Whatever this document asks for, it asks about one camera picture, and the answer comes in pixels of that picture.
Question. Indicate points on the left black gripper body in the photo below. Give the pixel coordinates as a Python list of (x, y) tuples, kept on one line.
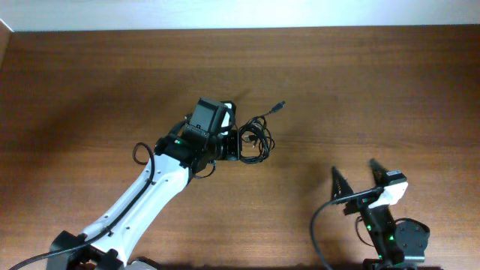
[(227, 146)]

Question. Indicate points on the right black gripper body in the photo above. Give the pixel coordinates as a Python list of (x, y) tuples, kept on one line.
[(376, 220)]

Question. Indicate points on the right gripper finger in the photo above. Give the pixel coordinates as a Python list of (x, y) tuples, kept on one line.
[(379, 172), (341, 190)]

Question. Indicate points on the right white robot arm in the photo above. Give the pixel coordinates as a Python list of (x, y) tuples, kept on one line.
[(399, 243)]

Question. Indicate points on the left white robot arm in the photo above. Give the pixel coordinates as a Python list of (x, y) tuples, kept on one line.
[(201, 138)]

